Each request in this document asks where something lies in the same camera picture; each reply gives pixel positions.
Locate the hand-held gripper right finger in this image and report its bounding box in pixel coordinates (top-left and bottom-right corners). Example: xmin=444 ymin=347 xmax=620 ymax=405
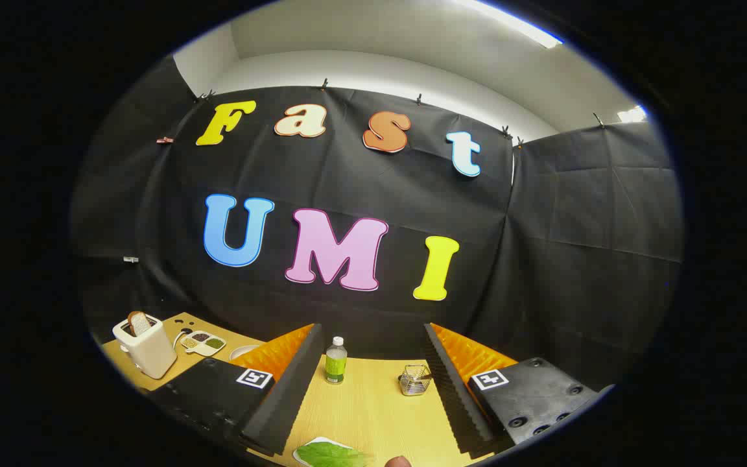
xmin=422 ymin=322 xmax=615 ymax=460

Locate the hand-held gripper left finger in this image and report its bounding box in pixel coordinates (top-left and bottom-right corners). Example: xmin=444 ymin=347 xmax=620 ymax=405
xmin=147 ymin=322 xmax=326 ymax=458

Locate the green lettuce leaf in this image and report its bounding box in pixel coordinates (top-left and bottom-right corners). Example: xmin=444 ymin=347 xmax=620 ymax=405
xmin=297 ymin=442 xmax=374 ymax=467

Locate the green label plastic bottle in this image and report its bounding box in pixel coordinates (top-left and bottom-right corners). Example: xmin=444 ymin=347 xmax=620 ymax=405
xmin=325 ymin=337 xmax=348 ymax=385

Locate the white square plate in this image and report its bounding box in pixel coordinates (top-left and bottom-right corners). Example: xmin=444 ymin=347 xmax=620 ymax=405
xmin=292 ymin=437 xmax=374 ymax=467

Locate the white divided condiment dish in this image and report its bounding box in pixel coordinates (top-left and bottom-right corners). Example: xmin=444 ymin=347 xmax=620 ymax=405
xmin=180 ymin=330 xmax=226 ymax=357

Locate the white toaster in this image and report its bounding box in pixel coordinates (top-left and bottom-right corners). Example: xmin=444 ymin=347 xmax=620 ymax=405
xmin=112 ymin=316 xmax=178 ymax=379

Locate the black backdrop cloth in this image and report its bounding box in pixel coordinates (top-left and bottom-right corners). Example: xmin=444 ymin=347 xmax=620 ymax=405
xmin=72 ymin=55 xmax=684 ymax=390

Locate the wire basket with wooden handle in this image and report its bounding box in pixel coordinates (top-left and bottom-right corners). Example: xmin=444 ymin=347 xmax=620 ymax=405
xmin=399 ymin=365 xmax=433 ymax=396

